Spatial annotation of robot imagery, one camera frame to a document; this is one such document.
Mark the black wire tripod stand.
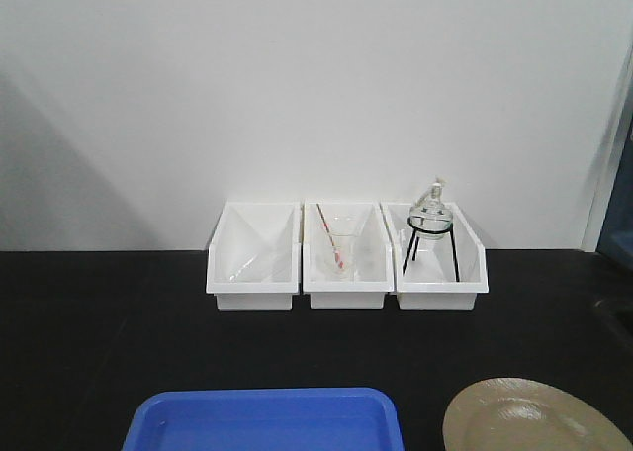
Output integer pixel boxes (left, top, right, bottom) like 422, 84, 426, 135
402, 217, 461, 282

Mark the left white storage bin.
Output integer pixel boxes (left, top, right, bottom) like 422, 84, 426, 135
206, 202, 302, 311

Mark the blue plastic tray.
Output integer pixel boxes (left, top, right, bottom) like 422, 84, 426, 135
123, 388, 404, 450

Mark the middle white storage bin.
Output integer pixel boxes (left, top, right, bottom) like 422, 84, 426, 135
302, 201, 394, 310

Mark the beige plate with black rim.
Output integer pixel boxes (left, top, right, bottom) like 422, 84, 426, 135
442, 378, 632, 450

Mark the right white storage bin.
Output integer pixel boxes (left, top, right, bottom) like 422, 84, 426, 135
380, 202, 489, 310

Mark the white storage bin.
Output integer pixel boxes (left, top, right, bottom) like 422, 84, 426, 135
206, 202, 302, 311
302, 201, 394, 310
380, 202, 489, 310

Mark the glass alcohol lamp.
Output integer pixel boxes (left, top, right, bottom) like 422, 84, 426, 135
409, 178, 453, 240

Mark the red glass stirring rod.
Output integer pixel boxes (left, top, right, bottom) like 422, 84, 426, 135
316, 203, 344, 271

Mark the clear glass beaker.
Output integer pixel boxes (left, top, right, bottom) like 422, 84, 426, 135
325, 217, 357, 281

